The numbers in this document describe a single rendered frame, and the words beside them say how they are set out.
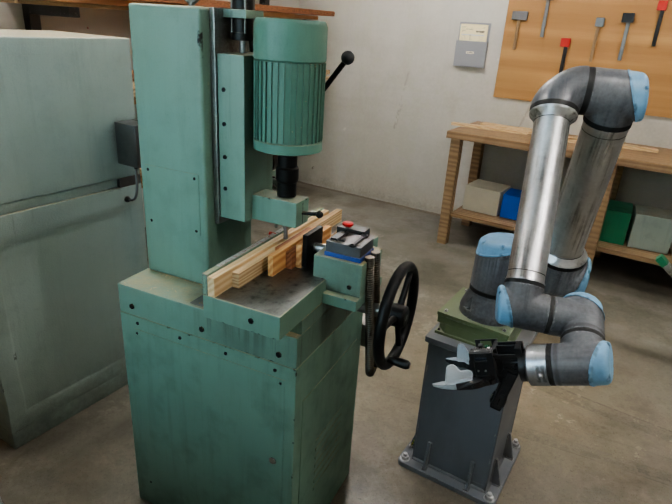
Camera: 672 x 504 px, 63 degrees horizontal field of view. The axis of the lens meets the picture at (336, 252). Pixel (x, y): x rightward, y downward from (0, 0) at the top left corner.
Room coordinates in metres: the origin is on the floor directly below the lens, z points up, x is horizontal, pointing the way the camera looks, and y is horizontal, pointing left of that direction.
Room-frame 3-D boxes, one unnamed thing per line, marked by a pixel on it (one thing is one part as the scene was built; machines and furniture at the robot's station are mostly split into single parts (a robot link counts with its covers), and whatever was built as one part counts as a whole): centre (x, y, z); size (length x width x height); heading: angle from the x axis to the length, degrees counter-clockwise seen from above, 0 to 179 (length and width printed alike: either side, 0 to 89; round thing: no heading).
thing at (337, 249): (1.32, -0.04, 0.99); 0.13 x 0.11 x 0.06; 156
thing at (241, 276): (1.45, 0.12, 0.92); 0.59 x 0.02 x 0.04; 156
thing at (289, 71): (1.40, 0.14, 1.35); 0.18 x 0.18 x 0.31
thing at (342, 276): (1.31, -0.03, 0.92); 0.15 x 0.13 x 0.09; 156
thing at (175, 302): (1.45, 0.25, 0.76); 0.57 x 0.45 x 0.09; 66
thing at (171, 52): (1.51, 0.41, 1.16); 0.22 x 0.22 x 0.72; 66
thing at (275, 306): (1.35, 0.04, 0.87); 0.61 x 0.30 x 0.06; 156
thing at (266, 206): (1.41, 0.16, 1.03); 0.14 x 0.07 x 0.09; 66
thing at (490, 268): (1.65, -0.54, 0.81); 0.17 x 0.15 x 0.18; 75
